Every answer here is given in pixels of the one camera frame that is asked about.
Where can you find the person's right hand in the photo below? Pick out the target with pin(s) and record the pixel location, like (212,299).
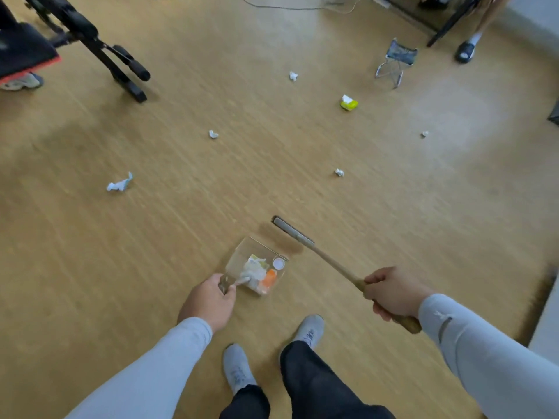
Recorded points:
(395,292)

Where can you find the person's left hand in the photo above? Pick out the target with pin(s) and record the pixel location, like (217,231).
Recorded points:
(205,303)

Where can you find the person's left thumb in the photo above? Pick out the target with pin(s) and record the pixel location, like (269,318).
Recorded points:
(230,293)

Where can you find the person's right thumb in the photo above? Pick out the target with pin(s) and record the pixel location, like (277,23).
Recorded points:
(379,275)

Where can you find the clear plastic dustpan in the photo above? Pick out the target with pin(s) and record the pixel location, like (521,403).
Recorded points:
(245,253)

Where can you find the person's right forearm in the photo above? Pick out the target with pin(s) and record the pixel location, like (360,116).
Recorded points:
(484,353)

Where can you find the person's left forearm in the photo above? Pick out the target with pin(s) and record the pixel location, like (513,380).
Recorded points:
(144,375)

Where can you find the white crumpled tissue wad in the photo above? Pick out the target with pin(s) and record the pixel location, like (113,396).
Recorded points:
(253,269)

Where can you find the orange plastic scrap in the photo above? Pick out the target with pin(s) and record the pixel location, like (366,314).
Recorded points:
(269,279)

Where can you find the white round bottle cap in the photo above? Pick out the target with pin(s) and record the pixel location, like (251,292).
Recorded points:
(278,263)

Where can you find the person's left grey shoe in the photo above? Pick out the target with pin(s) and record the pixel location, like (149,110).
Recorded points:
(237,366)

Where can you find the person's grey shoe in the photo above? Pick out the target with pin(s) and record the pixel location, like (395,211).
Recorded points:
(309,330)
(237,366)

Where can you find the person's right grey shoe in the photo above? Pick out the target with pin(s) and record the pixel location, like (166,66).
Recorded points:
(309,330)

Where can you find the person's left black trouser leg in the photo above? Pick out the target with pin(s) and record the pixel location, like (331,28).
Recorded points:
(246,403)

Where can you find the person's black trouser leg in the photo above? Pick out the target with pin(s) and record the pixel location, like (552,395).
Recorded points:
(319,383)
(246,403)

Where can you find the person's right black trouser leg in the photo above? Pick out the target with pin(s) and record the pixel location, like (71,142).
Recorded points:
(319,383)

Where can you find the long white crumpled paper scrap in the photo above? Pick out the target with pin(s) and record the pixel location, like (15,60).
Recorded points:
(119,184)

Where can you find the white furniture corner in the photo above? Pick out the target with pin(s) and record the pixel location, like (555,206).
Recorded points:
(546,327)

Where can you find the yellow tissue pack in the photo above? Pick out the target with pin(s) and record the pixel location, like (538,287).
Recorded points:
(349,103)

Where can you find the small metal folding stool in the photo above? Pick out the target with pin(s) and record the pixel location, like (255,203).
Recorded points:
(399,54)

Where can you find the black table leg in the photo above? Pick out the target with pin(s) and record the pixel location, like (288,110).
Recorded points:
(452,19)

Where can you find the white power strip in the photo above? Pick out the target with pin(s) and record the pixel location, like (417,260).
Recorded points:
(381,1)

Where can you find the white grey sneaker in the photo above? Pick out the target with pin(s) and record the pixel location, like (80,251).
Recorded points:
(22,81)

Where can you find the black pad with red edge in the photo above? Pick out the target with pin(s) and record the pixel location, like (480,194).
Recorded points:
(24,52)

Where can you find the dark object at wall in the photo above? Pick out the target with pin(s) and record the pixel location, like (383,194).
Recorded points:
(554,113)

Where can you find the black exercise bench frame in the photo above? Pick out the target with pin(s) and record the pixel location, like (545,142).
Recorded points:
(87,34)

